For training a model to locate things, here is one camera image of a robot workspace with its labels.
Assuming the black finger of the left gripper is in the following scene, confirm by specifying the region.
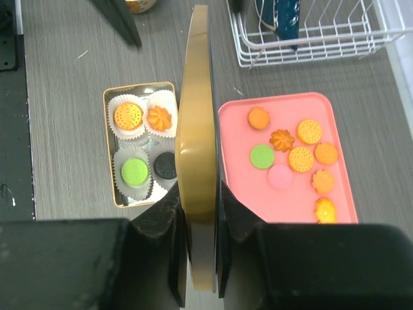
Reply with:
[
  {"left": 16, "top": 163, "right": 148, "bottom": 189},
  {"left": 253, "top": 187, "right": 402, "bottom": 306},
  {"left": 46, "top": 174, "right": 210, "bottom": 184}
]
[{"left": 90, "top": 0, "right": 142, "bottom": 48}]

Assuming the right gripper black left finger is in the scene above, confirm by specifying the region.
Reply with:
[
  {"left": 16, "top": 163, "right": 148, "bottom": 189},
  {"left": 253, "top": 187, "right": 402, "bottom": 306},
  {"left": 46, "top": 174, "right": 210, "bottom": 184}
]
[{"left": 1, "top": 185, "right": 187, "bottom": 309}]

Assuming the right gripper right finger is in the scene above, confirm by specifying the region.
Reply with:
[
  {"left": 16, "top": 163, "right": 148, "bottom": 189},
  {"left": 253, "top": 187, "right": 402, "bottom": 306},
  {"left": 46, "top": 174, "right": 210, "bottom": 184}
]
[{"left": 217, "top": 184, "right": 412, "bottom": 309}]

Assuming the green round cookie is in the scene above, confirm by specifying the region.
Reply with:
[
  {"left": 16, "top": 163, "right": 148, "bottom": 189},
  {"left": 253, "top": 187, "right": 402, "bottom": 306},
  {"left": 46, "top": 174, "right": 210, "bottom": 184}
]
[
  {"left": 121, "top": 158, "right": 150, "bottom": 187},
  {"left": 249, "top": 144, "right": 275, "bottom": 170}
]

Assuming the black round cookie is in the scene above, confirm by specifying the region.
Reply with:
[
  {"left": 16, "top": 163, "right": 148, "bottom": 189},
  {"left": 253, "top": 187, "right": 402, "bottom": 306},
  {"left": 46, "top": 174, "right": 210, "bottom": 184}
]
[{"left": 153, "top": 152, "right": 177, "bottom": 180}]

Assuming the large orange round cookie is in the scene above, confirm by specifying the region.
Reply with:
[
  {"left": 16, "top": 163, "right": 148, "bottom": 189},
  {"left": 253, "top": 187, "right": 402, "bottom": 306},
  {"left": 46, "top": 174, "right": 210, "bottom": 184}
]
[{"left": 114, "top": 102, "right": 143, "bottom": 131}]

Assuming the orange swirl cookie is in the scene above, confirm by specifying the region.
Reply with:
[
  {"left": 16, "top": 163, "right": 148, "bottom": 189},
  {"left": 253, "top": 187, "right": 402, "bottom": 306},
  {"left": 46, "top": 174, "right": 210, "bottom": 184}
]
[
  {"left": 269, "top": 129, "right": 295, "bottom": 152},
  {"left": 147, "top": 105, "right": 172, "bottom": 132}
]

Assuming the silver tin lid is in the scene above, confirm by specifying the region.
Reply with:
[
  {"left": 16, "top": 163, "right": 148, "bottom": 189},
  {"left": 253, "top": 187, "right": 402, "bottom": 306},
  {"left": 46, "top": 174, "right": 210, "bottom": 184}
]
[{"left": 176, "top": 5, "right": 217, "bottom": 291}]

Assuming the white bowl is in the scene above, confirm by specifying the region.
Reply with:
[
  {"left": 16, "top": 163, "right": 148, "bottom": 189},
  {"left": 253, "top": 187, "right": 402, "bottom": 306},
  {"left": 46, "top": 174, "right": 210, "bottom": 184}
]
[{"left": 125, "top": 0, "right": 157, "bottom": 14}]

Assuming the orange scalloped cookie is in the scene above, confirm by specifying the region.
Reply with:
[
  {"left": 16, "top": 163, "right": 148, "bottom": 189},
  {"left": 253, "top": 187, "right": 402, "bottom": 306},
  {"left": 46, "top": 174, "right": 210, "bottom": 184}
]
[{"left": 314, "top": 198, "right": 337, "bottom": 223}]

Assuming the pink round cookie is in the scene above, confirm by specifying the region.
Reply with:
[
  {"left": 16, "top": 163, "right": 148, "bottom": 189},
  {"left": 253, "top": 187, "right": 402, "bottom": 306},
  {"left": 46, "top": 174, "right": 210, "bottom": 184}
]
[{"left": 267, "top": 165, "right": 293, "bottom": 189}]

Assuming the orange flower cookie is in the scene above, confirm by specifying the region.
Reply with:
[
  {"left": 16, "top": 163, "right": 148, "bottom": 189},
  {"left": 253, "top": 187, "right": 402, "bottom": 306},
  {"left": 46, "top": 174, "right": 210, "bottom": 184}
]
[{"left": 312, "top": 169, "right": 335, "bottom": 194}]

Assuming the gold cookie tin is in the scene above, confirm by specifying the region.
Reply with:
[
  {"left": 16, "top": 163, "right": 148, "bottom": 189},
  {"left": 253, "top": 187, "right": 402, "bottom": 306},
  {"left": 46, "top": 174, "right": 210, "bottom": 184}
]
[{"left": 103, "top": 81, "right": 178, "bottom": 207}]

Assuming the pink tray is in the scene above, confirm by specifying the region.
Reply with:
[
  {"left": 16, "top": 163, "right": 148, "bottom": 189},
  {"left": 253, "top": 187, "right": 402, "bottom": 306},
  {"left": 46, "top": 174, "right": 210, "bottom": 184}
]
[{"left": 218, "top": 92, "right": 358, "bottom": 223}]

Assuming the orange round cookie top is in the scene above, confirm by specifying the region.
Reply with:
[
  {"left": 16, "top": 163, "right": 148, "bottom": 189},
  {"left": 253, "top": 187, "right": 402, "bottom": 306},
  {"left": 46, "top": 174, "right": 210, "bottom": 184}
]
[{"left": 314, "top": 142, "right": 339, "bottom": 165}]

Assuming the orange cookie upper left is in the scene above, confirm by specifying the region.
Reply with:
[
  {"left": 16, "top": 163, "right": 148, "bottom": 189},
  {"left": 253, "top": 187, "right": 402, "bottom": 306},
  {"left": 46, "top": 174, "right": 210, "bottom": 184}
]
[{"left": 296, "top": 119, "right": 323, "bottom": 145}]

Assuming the orange round cookie left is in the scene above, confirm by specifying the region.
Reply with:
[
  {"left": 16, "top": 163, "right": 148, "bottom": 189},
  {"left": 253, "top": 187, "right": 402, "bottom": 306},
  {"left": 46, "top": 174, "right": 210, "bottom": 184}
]
[{"left": 247, "top": 107, "right": 270, "bottom": 130}]

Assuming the blue patterned plate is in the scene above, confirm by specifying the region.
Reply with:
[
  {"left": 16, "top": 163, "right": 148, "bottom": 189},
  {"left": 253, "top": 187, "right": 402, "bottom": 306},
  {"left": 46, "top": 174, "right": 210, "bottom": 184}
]
[{"left": 255, "top": 0, "right": 301, "bottom": 41}]

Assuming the white wire dish rack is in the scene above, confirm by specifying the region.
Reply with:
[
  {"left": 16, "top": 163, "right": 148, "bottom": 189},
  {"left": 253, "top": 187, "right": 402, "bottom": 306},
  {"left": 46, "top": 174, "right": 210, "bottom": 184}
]
[{"left": 227, "top": 1, "right": 412, "bottom": 68}]

